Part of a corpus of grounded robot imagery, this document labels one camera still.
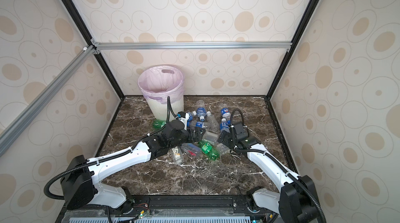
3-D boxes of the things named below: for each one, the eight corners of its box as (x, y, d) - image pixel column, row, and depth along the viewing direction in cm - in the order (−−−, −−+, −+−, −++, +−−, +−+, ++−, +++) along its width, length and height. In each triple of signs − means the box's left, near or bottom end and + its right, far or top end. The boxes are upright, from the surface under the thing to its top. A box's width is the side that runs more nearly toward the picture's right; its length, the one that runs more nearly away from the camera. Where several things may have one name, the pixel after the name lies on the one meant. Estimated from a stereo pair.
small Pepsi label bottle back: (224, 120, 108) (224, 116, 104) (219, 112, 112) (220, 108, 108) (230, 118, 109) (231, 114, 105) (225, 110, 113) (226, 106, 109)
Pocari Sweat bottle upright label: (196, 122, 107) (195, 118, 103) (196, 104, 117) (196, 99, 113) (206, 122, 107) (206, 118, 103) (206, 104, 117) (206, 99, 113)
